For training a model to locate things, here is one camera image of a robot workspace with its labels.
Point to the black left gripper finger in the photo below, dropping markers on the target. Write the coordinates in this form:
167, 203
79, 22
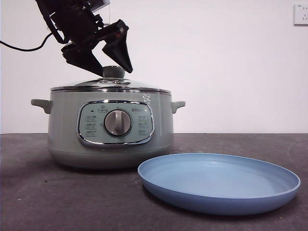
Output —
118, 45
81, 60

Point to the glass lid with green knob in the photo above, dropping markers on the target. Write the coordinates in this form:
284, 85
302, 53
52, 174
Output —
113, 71

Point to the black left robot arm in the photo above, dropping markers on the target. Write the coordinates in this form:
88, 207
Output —
72, 24

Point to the pale green electric steamer pot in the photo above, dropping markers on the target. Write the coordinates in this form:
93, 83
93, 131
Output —
65, 134

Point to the blue round plate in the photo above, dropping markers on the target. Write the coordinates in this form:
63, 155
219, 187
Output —
216, 178

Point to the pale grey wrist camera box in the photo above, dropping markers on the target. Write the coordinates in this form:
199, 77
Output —
102, 3

